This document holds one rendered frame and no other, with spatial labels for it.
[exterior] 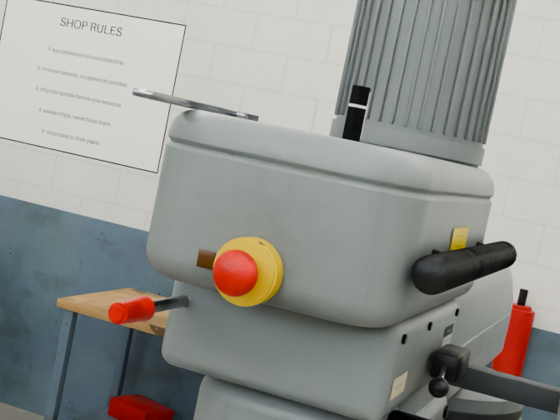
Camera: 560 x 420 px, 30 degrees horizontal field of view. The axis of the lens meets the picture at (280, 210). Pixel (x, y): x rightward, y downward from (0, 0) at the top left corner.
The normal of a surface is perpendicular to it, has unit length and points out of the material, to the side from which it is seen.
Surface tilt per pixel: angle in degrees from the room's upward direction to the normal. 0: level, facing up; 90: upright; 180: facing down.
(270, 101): 90
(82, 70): 90
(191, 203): 90
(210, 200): 90
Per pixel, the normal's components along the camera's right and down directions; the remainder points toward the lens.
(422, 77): -0.11, 0.05
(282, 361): -0.34, 0.00
